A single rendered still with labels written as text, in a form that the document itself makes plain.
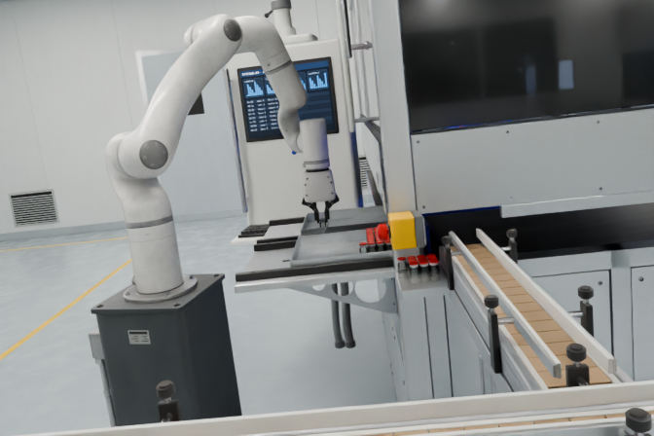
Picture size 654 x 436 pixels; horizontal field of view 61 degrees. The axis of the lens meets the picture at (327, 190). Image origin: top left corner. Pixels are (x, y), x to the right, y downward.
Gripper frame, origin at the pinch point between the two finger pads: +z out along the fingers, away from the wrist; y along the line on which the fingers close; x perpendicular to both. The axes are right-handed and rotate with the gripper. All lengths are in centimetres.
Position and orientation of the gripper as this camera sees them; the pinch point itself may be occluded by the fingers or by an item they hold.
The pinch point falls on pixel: (321, 215)
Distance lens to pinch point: 180.6
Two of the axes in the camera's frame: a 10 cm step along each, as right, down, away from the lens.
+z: 1.0, 9.8, 1.6
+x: 0.3, -1.6, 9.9
